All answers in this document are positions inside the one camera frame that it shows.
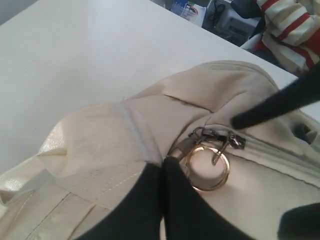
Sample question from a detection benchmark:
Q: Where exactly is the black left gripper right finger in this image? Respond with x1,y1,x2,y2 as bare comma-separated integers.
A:
162,156,252,240

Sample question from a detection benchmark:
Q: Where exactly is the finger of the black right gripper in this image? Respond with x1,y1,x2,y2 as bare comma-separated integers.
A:
279,202,320,240
231,64,320,130

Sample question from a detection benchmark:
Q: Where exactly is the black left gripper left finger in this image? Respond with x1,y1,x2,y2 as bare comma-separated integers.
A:
78,163,163,240

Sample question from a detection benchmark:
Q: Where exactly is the gold key ring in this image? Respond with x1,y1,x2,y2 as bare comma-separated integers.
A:
179,146,230,193

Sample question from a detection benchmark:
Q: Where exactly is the beige fabric duffel bag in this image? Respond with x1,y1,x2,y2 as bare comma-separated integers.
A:
0,61,320,240

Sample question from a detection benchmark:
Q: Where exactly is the red striped cloth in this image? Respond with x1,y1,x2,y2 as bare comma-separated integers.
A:
255,0,320,75

